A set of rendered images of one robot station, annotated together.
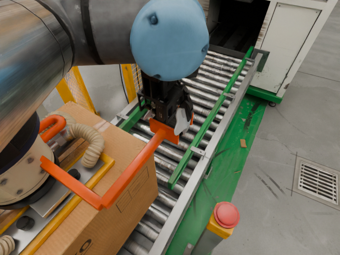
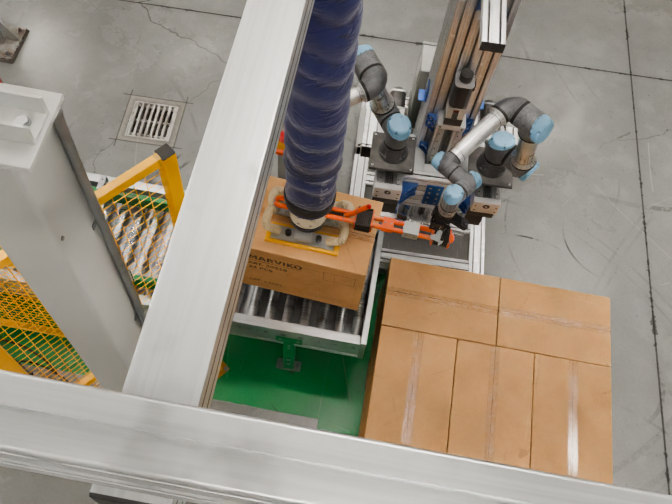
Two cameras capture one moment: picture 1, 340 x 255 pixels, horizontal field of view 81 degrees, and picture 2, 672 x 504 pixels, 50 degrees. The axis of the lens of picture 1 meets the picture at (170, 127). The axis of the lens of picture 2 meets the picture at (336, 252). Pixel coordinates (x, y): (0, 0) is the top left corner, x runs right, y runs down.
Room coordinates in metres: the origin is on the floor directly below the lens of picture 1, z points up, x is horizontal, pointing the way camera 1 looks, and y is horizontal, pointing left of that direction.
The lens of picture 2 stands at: (0.87, 1.91, 3.95)
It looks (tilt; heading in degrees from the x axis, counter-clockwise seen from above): 62 degrees down; 242
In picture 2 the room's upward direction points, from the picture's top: 9 degrees clockwise
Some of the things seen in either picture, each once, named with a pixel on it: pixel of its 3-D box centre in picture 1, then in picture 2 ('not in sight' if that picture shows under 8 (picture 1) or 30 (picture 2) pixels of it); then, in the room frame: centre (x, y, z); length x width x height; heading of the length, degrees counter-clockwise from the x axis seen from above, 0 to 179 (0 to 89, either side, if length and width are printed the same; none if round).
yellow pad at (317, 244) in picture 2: not in sight; (303, 237); (0.28, 0.45, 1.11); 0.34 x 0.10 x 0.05; 148
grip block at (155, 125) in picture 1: (171, 121); not in sight; (0.35, 0.00, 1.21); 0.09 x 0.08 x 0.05; 58
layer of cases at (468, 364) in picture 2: not in sight; (484, 376); (-0.52, 1.16, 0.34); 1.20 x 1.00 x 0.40; 150
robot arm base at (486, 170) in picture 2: not in sight; (493, 160); (-0.76, 0.32, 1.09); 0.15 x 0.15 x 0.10
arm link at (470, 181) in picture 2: not in sight; (464, 182); (-0.35, 0.62, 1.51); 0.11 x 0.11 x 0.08; 23
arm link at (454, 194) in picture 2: not in sight; (452, 197); (-0.27, 0.68, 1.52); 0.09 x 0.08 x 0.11; 23
